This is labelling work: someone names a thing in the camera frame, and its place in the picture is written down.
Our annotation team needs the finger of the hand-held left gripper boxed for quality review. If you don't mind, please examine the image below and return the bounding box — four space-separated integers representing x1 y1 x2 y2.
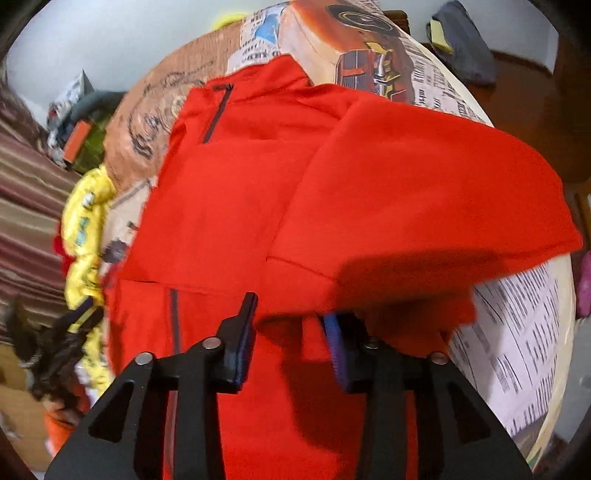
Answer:
65 298 106 335

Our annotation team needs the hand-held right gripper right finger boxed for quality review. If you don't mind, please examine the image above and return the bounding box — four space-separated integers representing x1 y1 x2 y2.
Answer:
323 313 534 480

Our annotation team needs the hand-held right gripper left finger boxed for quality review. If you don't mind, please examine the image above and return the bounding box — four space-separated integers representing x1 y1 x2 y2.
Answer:
44 292 259 480

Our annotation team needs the red jacket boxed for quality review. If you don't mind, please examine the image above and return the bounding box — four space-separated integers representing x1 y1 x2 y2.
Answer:
104 56 583 480

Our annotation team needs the orange cloth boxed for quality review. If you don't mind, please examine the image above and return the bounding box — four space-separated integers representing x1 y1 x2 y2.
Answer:
44 401 81 457

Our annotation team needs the dark red cloth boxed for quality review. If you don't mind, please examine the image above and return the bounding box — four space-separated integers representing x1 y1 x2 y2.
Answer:
51 222 75 278

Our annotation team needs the yellow printed garment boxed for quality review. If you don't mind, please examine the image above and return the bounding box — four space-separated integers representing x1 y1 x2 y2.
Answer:
61 167 116 398

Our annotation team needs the brown striped curtain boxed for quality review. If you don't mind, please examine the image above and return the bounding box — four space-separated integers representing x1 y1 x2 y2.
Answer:
0 83 84 342

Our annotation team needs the green cloth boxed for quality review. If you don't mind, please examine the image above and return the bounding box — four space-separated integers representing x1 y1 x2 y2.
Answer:
74 117 114 174

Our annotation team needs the orange box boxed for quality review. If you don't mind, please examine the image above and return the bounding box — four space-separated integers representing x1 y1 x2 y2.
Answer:
62 120 93 163

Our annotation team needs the dark teal cloth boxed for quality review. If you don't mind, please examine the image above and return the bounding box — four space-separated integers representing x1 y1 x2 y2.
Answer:
69 90 125 123

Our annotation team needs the clutter pile with orange item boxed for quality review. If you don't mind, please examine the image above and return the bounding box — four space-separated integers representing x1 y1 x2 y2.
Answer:
46 69 95 139

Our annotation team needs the pink slipper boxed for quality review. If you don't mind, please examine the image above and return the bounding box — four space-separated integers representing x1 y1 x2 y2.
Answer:
575 249 591 319

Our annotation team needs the printed bed sheet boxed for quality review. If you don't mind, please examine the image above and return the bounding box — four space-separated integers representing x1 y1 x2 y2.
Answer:
102 0 575 472

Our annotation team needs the dark grey bag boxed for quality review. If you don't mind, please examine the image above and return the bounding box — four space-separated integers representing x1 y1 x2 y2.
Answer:
427 0 498 86

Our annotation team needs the small yellow cloth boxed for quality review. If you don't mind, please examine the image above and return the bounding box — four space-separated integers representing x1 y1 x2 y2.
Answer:
431 19 455 51

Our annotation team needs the brown wooden door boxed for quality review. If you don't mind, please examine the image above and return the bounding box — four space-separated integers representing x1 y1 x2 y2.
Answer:
556 28 591 185

